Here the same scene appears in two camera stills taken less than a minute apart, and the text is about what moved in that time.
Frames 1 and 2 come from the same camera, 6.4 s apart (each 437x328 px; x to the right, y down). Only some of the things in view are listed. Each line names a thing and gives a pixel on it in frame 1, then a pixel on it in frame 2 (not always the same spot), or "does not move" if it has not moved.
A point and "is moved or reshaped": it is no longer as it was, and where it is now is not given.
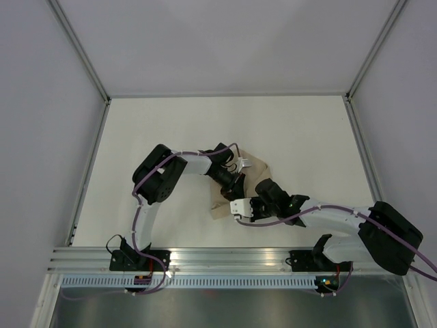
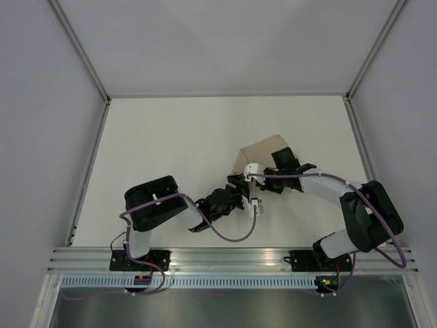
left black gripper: x=235 y=188 → x=242 y=188
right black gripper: x=255 y=215 → x=268 y=188
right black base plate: x=305 y=261 does not move
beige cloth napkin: x=257 y=171 is moved or reshaped
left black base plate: x=133 y=260 does not move
